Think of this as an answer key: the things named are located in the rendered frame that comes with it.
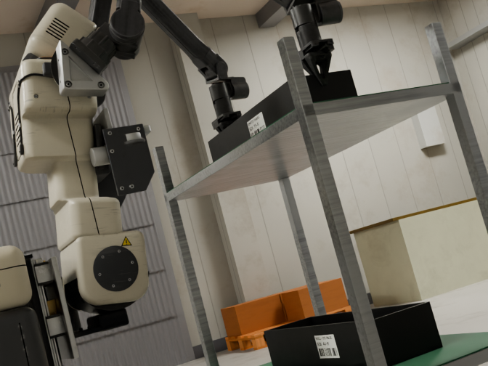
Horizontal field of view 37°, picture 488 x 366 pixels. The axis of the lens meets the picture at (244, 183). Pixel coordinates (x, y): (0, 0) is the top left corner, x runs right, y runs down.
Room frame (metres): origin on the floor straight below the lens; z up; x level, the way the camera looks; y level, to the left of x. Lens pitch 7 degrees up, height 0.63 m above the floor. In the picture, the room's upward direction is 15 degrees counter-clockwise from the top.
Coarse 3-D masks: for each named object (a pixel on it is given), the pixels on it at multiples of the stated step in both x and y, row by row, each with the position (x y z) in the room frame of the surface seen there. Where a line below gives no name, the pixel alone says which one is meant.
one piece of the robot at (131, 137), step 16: (112, 128) 1.67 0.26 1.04; (128, 128) 1.69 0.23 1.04; (144, 128) 1.71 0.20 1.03; (112, 144) 1.67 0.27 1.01; (128, 144) 1.68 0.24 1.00; (144, 144) 1.70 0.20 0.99; (96, 160) 1.66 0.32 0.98; (112, 160) 1.66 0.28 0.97; (128, 160) 1.68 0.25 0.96; (144, 160) 1.70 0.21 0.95; (112, 176) 1.92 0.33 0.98; (128, 176) 1.68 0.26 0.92; (144, 176) 1.69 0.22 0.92; (112, 192) 1.92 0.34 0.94; (128, 192) 1.67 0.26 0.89
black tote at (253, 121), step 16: (336, 80) 1.77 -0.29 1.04; (352, 80) 1.79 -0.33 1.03; (272, 96) 1.81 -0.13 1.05; (288, 96) 1.75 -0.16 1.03; (320, 96) 1.74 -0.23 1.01; (336, 96) 1.76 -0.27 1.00; (352, 96) 1.78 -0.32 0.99; (256, 112) 1.91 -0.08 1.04; (272, 112) 1.83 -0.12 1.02; (288, 112) 1.77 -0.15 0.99; (240, 128) 2.01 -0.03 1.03; (256, 128) 1.93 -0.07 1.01; (208, 144) 2.22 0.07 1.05; (224, 144) 2.12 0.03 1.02; (240, 144) 2.03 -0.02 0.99
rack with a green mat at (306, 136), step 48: (288, 48) 1.51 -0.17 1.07; (432, 48) 1.72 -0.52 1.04; (384, 96) 1.61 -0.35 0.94; (432, 96) 1.67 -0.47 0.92; (288, 144) 1.80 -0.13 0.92; (336, 144) 2.01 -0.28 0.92; (192, 192) 2.22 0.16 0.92; (288, 192) 2.48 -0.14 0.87; (336, 192) 1.52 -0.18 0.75; (480, 192) 1.71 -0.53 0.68; (336, 240) 1.52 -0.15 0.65; (192, 288) 2.28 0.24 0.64; (480, 336) 1.80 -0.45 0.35
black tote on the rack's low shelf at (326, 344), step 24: (384, 312) 1.96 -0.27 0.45; (408, 312) 1.76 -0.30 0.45; (432, 312) 1.79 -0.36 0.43; (288, 336) 2.09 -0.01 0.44; (312, 336) 1.98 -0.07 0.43; (336, 336) 1.87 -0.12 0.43; (384, 336) 1.72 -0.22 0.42; (408, 336) 1.75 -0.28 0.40; (432, 336) 1.79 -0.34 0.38; (288, 360) 2.13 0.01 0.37; (312, 360) 2.01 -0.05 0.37; (336, 360) 1.90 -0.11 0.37; (360, 360) 1.80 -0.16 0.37
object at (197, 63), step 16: (144, 0) 2.07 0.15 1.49; (160, 0) 2.11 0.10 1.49; (160, 16) 2.11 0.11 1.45; (176, 16) 2.14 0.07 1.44; (176, 32) 2.14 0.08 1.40; (192, 32) 2.17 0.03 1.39; (192, 48) 2.17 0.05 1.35; (208, 48) 2.20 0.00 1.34; (208, 64) 2.20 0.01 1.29; (208, 80) 2.27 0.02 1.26
